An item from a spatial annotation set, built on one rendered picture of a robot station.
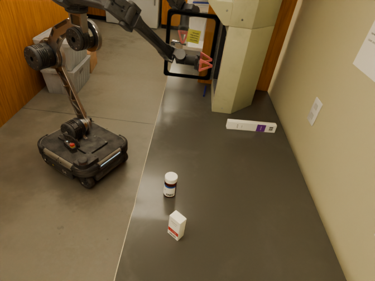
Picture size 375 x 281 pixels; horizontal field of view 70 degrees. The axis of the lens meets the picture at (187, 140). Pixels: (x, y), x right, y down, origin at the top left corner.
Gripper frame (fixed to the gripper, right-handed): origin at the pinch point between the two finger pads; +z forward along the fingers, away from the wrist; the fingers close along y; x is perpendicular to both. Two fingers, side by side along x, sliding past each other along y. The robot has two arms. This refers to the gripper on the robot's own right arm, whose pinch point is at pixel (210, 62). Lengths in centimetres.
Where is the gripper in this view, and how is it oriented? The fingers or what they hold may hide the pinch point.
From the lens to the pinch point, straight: 157.4
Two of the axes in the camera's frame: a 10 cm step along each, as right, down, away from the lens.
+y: 0.6, -6.0, 8.0
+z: 9.9, 1.3, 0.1
